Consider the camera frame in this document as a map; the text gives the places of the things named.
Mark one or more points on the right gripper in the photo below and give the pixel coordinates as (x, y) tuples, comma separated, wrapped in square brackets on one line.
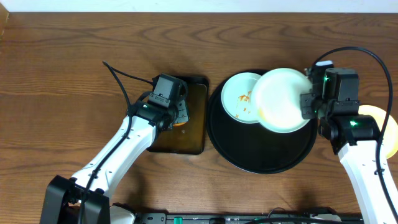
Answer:
[(307, 111)]

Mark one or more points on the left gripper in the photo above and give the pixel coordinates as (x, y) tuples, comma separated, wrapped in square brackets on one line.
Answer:
[(181, 116)]

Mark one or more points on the orange green sponge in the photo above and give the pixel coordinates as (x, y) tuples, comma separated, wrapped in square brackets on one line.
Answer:
[(179, 124)]

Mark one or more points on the light blue plate with stains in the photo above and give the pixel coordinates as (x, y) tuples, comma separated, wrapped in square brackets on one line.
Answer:
[(236, 97)]

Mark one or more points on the yellow plate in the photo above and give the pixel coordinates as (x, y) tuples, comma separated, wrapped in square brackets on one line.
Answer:
[(390, 135)]

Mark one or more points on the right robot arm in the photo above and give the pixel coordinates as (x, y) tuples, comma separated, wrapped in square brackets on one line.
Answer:
[(354, 139)]

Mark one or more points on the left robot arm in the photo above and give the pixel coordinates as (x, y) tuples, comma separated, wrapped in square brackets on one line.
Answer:
[(84, 198)]

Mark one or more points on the black rectangular tray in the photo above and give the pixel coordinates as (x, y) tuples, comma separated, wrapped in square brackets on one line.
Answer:
[(187, 138)]

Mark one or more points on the round black tray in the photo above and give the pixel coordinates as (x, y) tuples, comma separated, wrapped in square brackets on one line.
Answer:
[(252, 147)]

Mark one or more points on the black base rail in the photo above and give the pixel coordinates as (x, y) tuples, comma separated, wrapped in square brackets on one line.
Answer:
[(163, 218)]

